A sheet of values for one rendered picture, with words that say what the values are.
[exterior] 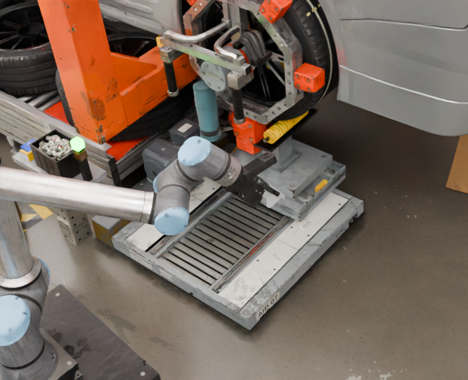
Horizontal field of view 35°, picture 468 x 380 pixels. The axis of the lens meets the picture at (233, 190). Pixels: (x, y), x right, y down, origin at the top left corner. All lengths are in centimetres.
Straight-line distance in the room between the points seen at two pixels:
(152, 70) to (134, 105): 17
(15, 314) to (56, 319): 43
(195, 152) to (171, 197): 14
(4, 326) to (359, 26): 150
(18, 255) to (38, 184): 44
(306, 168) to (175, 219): 140
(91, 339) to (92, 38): 113
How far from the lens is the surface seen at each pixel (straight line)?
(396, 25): 249
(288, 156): 334
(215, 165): 205
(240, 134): 310
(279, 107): 288
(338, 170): 341
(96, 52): 294
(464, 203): 350
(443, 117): 258
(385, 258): 321
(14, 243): 235
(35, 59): 393
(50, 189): 199
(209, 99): 296
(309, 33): 271
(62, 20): 284
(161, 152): 319
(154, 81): 322
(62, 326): 275
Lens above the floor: 234
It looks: 41 degrees down
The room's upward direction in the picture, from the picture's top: 7 degrees counter-clockwise
